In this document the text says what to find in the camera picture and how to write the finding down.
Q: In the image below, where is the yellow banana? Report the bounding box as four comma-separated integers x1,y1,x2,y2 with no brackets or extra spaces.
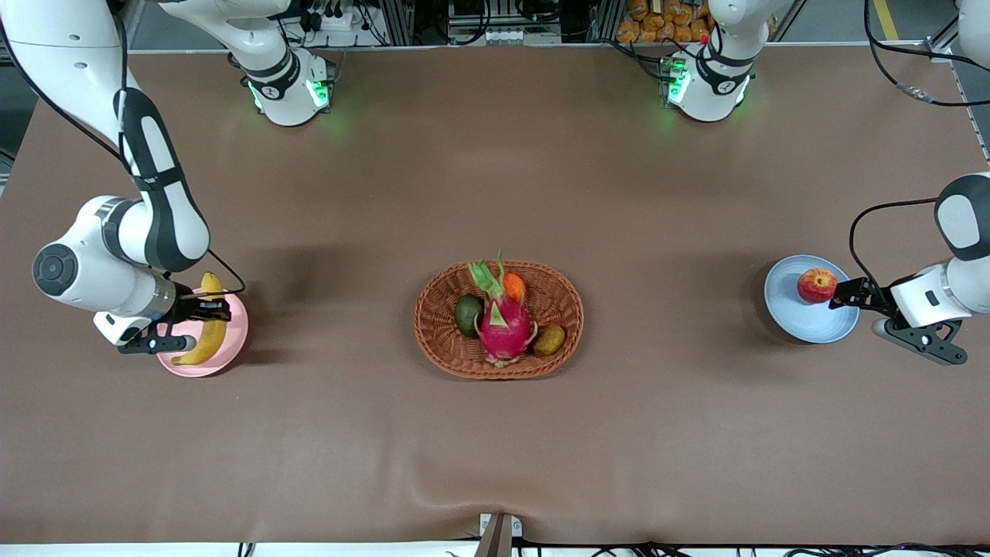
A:
171,272,230,367

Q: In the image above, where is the red apple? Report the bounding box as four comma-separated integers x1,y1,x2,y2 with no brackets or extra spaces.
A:
797,268,839,305

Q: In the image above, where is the pink round plate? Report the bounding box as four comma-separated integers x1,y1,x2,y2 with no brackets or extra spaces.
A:
157,288,250,378

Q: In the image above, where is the blue round plate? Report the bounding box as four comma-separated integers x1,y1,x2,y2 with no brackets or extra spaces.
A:
764,255,861,344

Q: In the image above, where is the green avocado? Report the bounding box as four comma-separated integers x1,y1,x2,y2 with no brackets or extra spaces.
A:
454,294,485,339

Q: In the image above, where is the brown wicker basket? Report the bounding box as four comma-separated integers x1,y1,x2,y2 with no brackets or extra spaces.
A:
413,260,585,381

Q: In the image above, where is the pink dragon fruit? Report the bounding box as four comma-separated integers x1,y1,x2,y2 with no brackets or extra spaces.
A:
467,249,540,368

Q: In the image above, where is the brown kiwi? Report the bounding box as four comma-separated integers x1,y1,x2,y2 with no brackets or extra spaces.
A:
533,324,567,358

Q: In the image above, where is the white power strip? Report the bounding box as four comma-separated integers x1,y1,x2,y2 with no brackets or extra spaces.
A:
300,2,364,32

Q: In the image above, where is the bag of orange items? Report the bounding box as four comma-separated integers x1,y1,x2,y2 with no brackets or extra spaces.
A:
616,0,714,43

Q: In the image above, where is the grey electronics box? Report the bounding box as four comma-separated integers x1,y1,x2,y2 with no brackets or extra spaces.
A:
447,0,563,46

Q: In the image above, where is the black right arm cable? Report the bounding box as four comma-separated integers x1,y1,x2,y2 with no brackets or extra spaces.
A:
0,19,248,299

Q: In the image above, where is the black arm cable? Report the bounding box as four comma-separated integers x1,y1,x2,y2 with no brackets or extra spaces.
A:
849,0,990,283
0,19,248,299

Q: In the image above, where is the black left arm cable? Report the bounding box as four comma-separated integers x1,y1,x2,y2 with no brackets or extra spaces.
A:
849,0,990,283

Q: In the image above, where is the metal mounting bracket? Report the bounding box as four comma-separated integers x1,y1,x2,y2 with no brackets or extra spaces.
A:
474,512,524,557

